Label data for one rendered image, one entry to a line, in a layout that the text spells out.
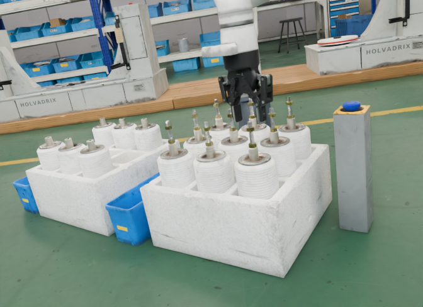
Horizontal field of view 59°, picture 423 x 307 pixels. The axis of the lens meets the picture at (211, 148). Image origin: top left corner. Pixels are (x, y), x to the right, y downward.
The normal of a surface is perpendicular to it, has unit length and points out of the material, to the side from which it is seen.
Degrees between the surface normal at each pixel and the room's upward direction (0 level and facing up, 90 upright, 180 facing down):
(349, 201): 90
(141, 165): 90
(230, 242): 90
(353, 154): 90
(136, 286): 0
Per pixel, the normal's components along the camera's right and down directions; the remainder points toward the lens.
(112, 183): 0.81, 0.06
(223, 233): -0.53, 0.34
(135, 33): -0.07, 0.32
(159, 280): -0.16, -0.94
